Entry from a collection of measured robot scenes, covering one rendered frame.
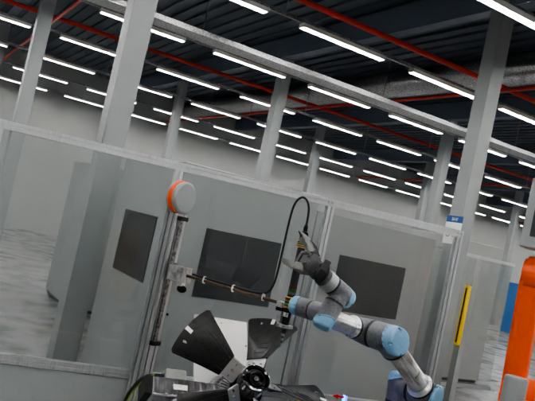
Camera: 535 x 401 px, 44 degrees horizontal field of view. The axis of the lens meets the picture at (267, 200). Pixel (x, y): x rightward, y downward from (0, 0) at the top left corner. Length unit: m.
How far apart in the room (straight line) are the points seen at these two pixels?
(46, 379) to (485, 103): 7.51
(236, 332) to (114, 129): 3.95
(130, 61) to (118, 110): 0.51
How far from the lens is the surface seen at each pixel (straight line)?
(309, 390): 2.97
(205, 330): 2.80
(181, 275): 3.11
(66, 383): 3.40
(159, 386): 2.80
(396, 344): 2.76
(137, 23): 6.96
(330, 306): 2.47
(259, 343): 2.93
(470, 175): 9.46
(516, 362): 6.55
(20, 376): 3.38
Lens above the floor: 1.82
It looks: 2 degrees up
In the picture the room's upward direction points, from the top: 12 degrees clockwise
